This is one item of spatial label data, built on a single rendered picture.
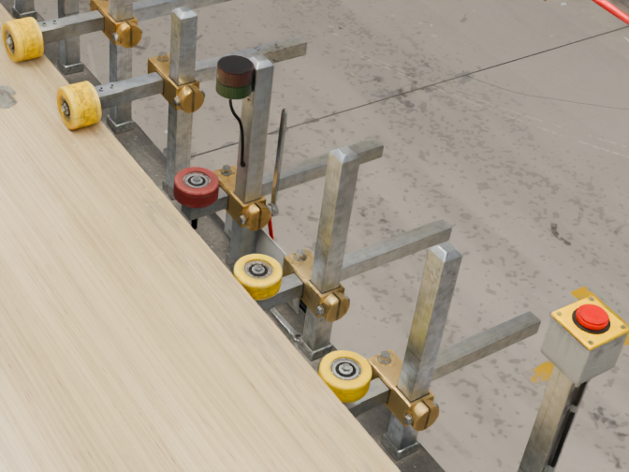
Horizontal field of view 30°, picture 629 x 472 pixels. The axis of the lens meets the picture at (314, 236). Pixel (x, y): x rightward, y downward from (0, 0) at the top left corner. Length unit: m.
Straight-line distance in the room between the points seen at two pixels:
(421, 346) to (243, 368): 0.27
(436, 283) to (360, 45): 2.69
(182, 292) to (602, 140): 2.43
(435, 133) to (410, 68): 0.39
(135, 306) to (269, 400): 0.28
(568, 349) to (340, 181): 0.51
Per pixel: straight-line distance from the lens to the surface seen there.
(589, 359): 1.47
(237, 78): 1.91
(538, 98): 4.21
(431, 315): 1.72
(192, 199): 2.07
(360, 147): 2.29
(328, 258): 1.91
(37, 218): 2.02
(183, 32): 2.16
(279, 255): 2.13
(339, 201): 1.84
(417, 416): 1.84
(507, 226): 3.59
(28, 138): 2.20
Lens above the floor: 2.19
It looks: 40 degrees down
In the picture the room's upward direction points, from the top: 8 degrees clockwise
